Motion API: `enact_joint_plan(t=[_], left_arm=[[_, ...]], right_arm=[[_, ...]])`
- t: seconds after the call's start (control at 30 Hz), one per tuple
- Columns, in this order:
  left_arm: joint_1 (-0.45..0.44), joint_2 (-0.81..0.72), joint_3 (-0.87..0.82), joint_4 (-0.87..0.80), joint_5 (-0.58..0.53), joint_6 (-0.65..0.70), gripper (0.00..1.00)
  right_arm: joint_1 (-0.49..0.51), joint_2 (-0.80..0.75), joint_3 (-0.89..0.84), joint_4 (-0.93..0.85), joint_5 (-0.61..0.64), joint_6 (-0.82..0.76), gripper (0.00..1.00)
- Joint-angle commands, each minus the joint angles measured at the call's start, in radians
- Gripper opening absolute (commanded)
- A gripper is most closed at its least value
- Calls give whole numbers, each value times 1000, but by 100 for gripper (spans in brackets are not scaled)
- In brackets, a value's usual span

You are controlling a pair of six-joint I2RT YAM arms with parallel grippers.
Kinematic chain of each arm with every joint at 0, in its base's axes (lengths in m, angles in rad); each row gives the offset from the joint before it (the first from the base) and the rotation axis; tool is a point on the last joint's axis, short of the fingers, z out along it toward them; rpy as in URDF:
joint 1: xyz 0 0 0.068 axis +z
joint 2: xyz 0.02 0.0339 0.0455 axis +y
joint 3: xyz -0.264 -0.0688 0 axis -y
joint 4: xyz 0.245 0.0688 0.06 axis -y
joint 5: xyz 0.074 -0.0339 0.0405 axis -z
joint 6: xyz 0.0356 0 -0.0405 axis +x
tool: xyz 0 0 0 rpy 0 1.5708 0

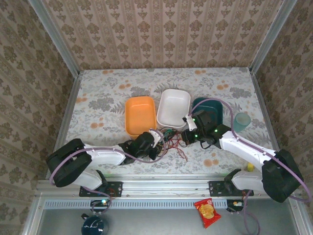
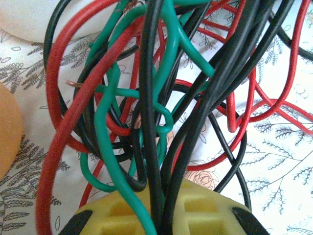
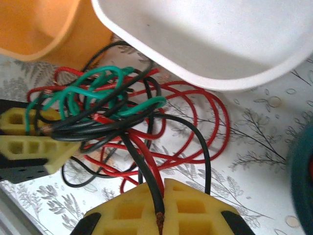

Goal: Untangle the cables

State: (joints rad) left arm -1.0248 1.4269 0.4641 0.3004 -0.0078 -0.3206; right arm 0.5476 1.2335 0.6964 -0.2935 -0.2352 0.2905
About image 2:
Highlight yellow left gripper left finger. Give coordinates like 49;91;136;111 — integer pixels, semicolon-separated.
58;188;157;235

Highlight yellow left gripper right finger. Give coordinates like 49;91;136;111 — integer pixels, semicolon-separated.
166;179;269;235

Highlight thin black cable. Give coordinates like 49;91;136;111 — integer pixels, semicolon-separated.
43;0;147;194
171;85;253;212

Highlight green cable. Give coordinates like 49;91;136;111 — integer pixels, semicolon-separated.
127;0;216;169
80;0;158;235

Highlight thin red cable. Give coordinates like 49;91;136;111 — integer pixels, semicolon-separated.
227;0;313;137
171;66;260;172

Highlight thick black cable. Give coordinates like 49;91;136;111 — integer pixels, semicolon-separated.
138;0;167;226
161;0;296;235

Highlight thick red cable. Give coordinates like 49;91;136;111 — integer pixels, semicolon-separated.
35;0;147;235

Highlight floral patterned tablecloth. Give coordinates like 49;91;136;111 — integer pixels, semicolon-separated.
0;0;313;235

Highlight orange plastic tray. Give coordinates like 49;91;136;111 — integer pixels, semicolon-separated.
0;82;24;180

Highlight white plastic tray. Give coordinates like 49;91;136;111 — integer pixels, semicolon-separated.
0;0;119;44

